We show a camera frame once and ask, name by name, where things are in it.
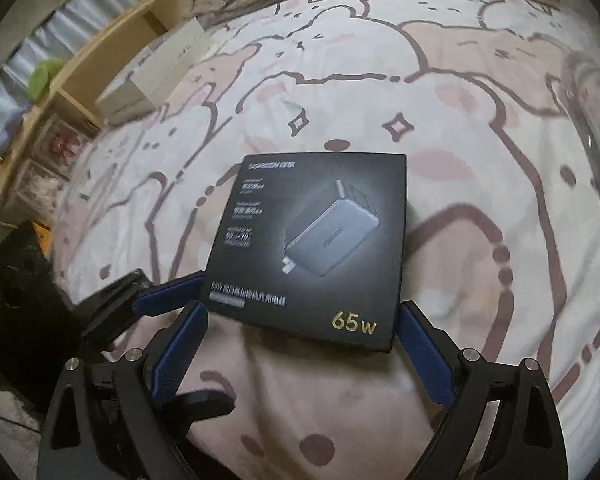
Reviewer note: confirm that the black charger box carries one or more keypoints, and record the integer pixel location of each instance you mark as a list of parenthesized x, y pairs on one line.
[(305, 240)]

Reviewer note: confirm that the green plush toy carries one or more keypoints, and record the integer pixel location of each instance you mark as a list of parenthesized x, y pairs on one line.
[(45, 77)]

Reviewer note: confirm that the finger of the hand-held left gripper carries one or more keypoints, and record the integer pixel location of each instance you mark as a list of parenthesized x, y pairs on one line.
[(210, 405), (170, 292)]

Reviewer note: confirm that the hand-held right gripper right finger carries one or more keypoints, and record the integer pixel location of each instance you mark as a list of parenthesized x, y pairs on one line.
[(427, 360)]

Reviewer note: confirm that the display case with white doll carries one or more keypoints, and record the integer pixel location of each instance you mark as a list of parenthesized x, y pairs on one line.
[(35, 187)]

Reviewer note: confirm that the pale blue curtain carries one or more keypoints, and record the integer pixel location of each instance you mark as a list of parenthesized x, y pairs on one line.
[(80, 15)]

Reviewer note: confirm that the white cardboard box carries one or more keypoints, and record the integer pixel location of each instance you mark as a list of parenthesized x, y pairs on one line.
[(165, 60)]

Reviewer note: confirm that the display case with red doll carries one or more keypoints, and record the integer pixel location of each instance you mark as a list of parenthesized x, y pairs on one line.
[(65, 145)]

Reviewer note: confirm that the dark cloth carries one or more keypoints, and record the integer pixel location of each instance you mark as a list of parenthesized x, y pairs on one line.
[(20, 300)]

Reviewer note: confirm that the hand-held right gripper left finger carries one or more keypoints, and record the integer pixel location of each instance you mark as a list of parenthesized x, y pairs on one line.
[(177, 360)]

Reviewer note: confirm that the wooden shelf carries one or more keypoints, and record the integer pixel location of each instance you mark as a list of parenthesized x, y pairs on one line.
[(77, 102)]

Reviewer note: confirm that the printed bed sheet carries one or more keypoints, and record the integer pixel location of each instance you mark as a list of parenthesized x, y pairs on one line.
[(455, 160)]

